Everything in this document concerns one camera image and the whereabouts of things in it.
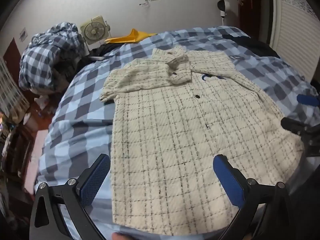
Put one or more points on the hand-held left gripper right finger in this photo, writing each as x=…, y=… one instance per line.
x=230, y=180

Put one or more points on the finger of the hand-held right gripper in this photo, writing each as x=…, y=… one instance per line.
x=293, y=126
x=308, y=100

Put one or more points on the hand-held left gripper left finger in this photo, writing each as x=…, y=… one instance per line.
x=93, y=180

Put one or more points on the cream plaid jacket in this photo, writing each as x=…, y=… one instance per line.
x=175, y=130

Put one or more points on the black cloth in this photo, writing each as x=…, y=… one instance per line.
x=262, y=47
x=100, y=52

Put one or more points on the white slatted panel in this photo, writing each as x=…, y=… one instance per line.
x=295, y=30

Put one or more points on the blue checked bed cover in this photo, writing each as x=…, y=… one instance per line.
x=82, y=100

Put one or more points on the dark wooden side table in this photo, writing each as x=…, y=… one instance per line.
x=17, y=150

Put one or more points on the crumpled white tissue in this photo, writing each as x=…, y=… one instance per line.
x=41, y=102

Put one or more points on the dark red door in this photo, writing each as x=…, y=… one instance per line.
x=243, y=12

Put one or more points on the crumpled checked quilt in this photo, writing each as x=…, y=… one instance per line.
x=42, y=62

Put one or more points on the beige box fan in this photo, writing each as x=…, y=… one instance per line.
x=91, y=31

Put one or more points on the yellow cloth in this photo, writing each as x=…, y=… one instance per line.
x=135, y=36

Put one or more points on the dark red cabinet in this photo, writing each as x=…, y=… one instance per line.
x=12, y=52

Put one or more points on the black and white wall device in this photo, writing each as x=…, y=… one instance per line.
x=223, y=5

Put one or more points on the white wall plate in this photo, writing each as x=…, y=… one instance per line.
x=23, y=33

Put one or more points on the white wall bracket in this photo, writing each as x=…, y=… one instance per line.
x=150, y=0

